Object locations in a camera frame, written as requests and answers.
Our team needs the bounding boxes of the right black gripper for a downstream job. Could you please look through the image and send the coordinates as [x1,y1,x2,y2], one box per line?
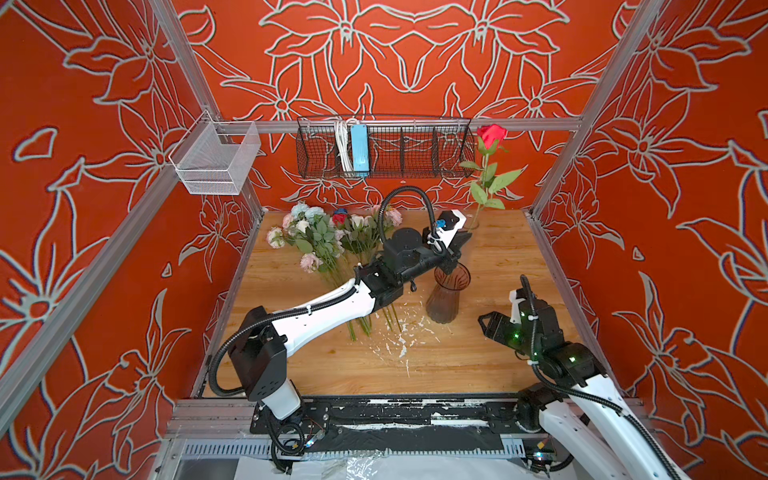
[477,309,545,362]

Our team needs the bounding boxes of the brown ribbed glass vase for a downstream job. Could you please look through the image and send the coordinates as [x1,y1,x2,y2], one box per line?
[426,263,471,324]

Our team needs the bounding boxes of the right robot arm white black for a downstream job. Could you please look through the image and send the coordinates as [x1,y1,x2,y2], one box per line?
[478,276,687,479]

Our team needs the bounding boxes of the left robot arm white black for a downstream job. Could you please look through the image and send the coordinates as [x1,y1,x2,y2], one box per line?
[207,185,471,420]

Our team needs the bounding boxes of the pink flower bunch right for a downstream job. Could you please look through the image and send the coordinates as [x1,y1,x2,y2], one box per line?
[338,205,402,265]

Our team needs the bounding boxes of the pink white flower bunch left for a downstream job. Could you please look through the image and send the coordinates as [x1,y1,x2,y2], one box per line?
[266,201,350,288]

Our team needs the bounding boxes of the light blue box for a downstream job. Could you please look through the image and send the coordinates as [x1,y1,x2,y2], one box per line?
[350,123,370,177]

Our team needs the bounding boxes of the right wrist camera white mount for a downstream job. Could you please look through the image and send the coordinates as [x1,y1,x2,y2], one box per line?
[509,289,527,324]

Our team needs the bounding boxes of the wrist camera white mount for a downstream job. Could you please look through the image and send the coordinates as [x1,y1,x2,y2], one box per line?
[426,210,467,247]
[509,289,527,324]

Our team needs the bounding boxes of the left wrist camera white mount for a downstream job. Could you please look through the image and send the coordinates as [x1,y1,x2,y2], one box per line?
[426,210,467,247]

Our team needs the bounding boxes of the black wire wall basket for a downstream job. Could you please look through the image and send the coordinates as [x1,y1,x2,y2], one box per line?
[296,114,477,180]

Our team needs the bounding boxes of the white cable bundle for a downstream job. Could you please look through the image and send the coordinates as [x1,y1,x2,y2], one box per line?
[332,118,355,175]

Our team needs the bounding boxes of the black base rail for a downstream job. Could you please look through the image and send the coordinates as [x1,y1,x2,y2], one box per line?
[249,392,571,454]

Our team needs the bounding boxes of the white mesh wall basket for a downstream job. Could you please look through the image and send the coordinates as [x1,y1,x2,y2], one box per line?
[169,112,262,196]

